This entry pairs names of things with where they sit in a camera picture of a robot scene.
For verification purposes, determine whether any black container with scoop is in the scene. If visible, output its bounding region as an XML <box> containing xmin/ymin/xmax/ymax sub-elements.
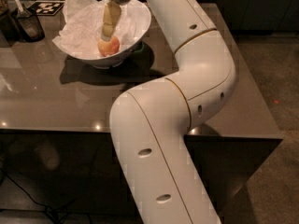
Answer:
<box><xmin>12</xmin><ymin>0</ymin><xmax>45</xmax><ymax>42</ymax></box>

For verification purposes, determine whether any black floor cable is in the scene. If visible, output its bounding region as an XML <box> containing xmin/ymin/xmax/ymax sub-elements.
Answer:
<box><xmin>0</xmin><ymin>166</ymin><xmax>94</xmax><ymax>224</ymax></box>

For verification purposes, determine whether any white crumpled paper napkin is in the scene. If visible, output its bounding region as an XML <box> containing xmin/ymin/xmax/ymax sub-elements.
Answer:
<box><xmin>52</xmin><ymin>0</ymin><xmax>137</xmax><ymax>60</ymax></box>

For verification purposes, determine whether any green ring under bowl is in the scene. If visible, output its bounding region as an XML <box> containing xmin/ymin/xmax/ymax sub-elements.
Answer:
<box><xmin>130</xmin><ymin>41</ymin><xmax>146</xmax><ymax>55</ymax></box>

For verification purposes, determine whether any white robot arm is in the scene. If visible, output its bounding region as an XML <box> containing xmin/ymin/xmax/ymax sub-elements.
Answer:
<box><xmin>109</xmin><ymin>0</ymin><xmax>236</xmax><ymax>224</ymax></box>

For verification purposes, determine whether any orange red apple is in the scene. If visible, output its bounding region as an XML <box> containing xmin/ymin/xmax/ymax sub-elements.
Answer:
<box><xmin>98</xmin><ymin>36</ymin><xmax>120</xmax><ymax>57</ymax></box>

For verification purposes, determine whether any black white marker tag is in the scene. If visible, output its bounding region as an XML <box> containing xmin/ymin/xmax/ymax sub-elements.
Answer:
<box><xmin>29</xmin><ymin>0</ymin><xmax>64</xmax><ymax>16</ymax></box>

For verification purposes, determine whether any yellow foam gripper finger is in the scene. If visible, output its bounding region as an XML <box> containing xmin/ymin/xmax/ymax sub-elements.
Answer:
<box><xmin>101</xmin><ymin>1</ymin><xmax>121</xmax><ymax>41</ymax></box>

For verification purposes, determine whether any white bowl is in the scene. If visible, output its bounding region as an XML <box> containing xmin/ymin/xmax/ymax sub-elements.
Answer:
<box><xmin>64</xmin><ymin>0</ymin><xmax>152</xmax><ymax>70</ymax></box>

